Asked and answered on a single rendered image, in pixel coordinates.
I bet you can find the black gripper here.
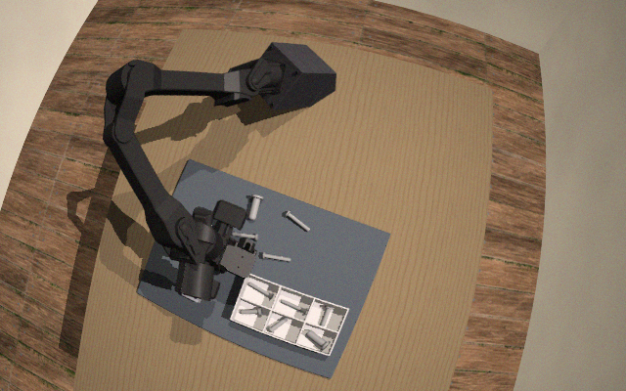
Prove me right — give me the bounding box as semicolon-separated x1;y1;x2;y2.
205;200;247;299

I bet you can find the white compartment tray with metal parts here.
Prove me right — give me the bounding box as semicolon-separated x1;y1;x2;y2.
230;274;348;356

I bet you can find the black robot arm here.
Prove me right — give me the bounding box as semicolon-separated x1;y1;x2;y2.
103;58;288;301

